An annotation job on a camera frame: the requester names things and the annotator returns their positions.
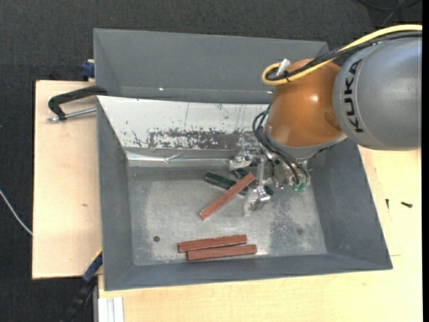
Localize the pale wood flat board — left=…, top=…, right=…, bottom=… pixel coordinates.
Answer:
left=32, top=80, right=103, bottom=280

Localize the grey metal bin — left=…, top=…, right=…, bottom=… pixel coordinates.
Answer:
left=93, top=28, right=393, bottom=291

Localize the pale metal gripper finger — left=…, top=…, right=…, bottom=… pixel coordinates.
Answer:
left=243, top=186, right=272, bottom=216
left=229, top=152, right=259, bottom=172

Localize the red-brown flat block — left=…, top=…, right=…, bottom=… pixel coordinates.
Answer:
left=177, top=234, right=249, bottom=254
left=186, top=244, right=259, bottom=262
left=199, top=172, right=257, bottom=220

